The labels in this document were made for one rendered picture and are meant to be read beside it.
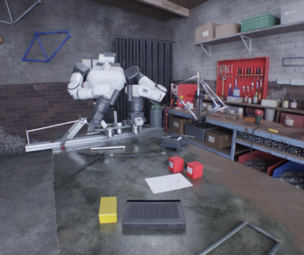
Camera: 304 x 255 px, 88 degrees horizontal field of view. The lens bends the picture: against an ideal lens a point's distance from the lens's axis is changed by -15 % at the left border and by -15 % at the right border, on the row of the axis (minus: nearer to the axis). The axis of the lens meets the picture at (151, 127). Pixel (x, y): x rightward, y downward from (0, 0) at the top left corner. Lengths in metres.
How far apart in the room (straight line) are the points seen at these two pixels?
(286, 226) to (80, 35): 3.93
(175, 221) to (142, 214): 0.09
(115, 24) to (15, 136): 2.98
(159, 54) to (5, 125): 3.33
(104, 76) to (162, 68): 2.73
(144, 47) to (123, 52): 0.47
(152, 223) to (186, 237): 0.09
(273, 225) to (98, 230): 0.46
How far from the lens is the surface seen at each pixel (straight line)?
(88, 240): 0.49
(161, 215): 0.51
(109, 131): 1.11
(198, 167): 0.72
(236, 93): 2.82
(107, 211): 0.52
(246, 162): 2.31
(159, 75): 4.03
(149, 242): 0.47
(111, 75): 1.40
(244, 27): 2.76
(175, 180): 0.70
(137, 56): 3.76
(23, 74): 3.86
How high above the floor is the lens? 1.23
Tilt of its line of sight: 13 degrees down
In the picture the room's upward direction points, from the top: straight up
